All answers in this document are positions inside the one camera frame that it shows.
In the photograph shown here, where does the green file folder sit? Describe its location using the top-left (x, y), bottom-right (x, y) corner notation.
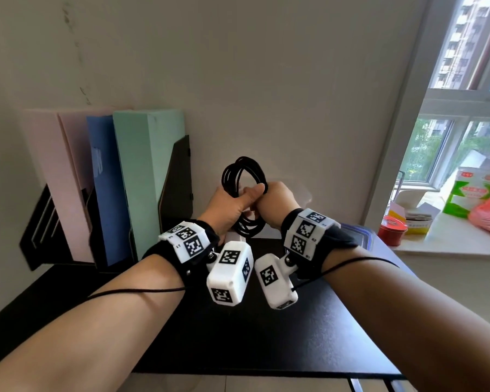
top-left (113, 109), bottom-right (186, 261)

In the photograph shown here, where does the person's right hand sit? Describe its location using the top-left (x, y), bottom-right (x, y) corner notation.
top-left (255, 181), bottom-right (313, 231)

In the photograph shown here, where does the pale pink file folder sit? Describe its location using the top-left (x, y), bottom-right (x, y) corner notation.
top-left (57, 110), bottom-right (114, 192)

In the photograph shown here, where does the small yellow box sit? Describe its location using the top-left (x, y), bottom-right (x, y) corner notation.
top-left (389, 202), bottom-right (434, 235)

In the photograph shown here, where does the green and white carton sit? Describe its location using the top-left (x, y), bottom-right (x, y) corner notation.
top-left (442, 150), bottom-right (490, 219)

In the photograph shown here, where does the blue plastic container lid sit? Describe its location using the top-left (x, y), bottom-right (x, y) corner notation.
top-left (340, 223), bottom-right (377, 251)

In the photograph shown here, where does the black wrist strap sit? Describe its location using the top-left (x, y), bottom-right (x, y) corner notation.
top-left (280, 208), bottom-right (360, 280)
top-left (142, 219), bottom-right (221, 291)

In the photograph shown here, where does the white window frame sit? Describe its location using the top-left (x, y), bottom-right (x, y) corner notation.
top-left (363, 0), bottom-right (490, 258)

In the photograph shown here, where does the person's left hand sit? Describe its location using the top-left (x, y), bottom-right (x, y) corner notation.
top-left (198, 183), bottom-right (267, 237)

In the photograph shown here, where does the thin black wrist camera cable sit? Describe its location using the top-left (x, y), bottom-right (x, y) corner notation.
top-left (87, 286), bottom-right (187, 301)
top-left (291, 256), bottom-right (400, 293)

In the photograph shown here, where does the red round container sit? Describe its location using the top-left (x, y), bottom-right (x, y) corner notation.
top-left (378, 216), bottom-right (408, 247)

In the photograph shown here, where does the black metal file holder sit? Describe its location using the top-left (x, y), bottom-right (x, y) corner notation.
top-left (20, 135), bottom-right (194, 271)

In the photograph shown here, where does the person's right forearm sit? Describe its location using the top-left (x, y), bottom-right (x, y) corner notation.
top-left (322, 246), bottom-right (490, 392)

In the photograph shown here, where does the white wrist camera with markers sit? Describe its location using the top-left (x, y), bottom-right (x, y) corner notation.
top-left (206, 241), bottom-right (255, 307)
top-left (255, 253), bottom-right (299, 311)

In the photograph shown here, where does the white marker block on strap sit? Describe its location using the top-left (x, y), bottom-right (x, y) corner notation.
top-left (158, 221), bottom-right (212, 264)
top-left (284, 208), bottom-right (341, 261)

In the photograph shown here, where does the blue file folder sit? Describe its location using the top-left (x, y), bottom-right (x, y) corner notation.
top-left (86, 115), bottom-right (132, 267)

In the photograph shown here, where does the person's left forearm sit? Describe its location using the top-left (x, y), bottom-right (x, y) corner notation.
top-left (0, 254), bottom-right (187, 392)

